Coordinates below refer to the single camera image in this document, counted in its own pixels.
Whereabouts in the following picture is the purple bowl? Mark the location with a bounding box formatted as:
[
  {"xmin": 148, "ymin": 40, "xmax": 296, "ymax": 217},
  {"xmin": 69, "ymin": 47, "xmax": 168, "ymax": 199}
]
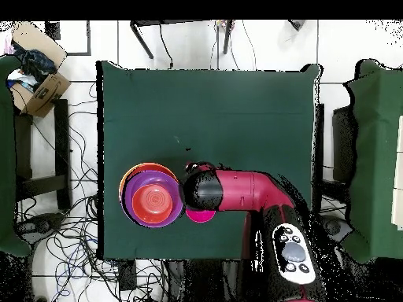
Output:
[{"xmin": 120, "ymin": 170, "xmax": 185, "ymax": 229}]

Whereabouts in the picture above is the wide red bowl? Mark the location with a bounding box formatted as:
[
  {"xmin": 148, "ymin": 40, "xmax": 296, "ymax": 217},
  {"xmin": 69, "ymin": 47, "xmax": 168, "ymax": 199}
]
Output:
[{"xmin": 124, "ymin": 164, "xmax": 181, "ymax": 190}]

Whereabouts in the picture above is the pink bowl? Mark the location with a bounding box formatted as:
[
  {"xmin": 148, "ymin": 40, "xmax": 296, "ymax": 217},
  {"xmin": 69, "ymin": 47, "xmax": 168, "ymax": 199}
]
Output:
[{"xmin": 185, "ymin": 208, "xmax": 217, "ymax": 224}]

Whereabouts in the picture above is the small orange bowl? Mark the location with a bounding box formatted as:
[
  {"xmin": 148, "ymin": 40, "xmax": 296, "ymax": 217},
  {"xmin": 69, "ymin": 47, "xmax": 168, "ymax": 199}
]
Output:
[{"xmin": 131, "ymin": 183, "xmax": 174, "ymax": 225}]

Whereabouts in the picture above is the large orange bowl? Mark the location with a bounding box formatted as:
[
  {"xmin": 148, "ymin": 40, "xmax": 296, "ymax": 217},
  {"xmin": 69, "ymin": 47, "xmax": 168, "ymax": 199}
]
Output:
[{"xmin": 118, "ymin": 162, "xmax": 171, "ymax": 202}]

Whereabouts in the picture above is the dark green table cloth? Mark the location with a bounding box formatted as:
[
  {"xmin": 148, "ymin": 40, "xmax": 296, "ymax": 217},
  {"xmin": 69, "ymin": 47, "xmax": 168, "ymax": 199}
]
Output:
[{"xmin": 100, "ymin": 61, "xmax": 320, "ymax": 260}]

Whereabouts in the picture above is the black bench stand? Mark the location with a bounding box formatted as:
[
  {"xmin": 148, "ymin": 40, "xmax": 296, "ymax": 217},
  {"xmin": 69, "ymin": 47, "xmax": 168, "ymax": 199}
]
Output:
[{"xmin": 13, "ymin": 98, "xmax": 72, "ymax": 210}]

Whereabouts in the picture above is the black chair base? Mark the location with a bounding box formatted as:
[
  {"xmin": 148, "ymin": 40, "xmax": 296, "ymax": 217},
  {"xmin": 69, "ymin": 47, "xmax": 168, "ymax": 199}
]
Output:
[
  {"xmin": 322, "ymin": 215, "xmax": 353, "ymax": 243},
  {"xmin": 18, "ymin": 212, "xmax": 65, "ymax": 241}
]

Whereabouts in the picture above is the green covered table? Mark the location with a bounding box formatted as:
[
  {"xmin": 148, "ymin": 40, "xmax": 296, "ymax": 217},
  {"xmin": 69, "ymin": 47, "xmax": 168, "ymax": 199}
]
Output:
[
  {"xmin": 341, "ymin": 59, "xmax": 403, "ymax": 263},
  {"xmin": 0, "ymin": 54, "xmax": 32, "ymax": 257}
]

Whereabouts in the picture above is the person's foot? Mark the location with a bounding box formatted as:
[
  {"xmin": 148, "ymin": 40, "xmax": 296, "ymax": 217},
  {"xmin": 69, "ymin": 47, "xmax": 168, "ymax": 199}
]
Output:
[{"xmin": 287, "ymin": 19, "xmax": 307, "ymax": 32}]

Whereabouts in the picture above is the cardboard box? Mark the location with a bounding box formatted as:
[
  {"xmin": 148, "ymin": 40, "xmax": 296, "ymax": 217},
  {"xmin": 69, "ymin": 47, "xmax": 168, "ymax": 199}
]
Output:
[{"xmin": 10, "ymin": 21, "xmax": 72, "ymax": 119}]

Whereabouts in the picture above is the black metal table frame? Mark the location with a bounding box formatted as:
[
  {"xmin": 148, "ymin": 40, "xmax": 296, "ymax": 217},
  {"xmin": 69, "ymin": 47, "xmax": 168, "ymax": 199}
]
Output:
[{"xmin": 129, "ymin": 19, "xmax": 235, "ymax": 60}]

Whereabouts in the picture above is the tangle of black cables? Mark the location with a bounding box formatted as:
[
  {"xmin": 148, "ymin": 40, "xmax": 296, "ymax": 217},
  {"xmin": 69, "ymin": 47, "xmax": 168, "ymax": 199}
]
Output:
[{"xmin": 15, "ymin": 81, "xmax": 171, "ymax": 302}]

